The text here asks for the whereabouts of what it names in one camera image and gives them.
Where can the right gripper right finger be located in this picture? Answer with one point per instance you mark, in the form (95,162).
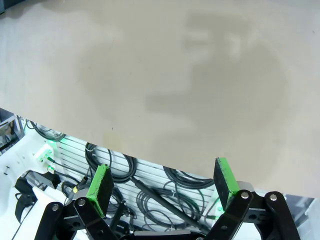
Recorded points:
(225,185)

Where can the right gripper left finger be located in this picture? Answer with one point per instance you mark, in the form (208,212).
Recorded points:
(100,187)

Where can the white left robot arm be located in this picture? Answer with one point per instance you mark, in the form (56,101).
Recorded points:
(15,170)

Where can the black rod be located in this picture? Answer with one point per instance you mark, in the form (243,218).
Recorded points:
(160,197)

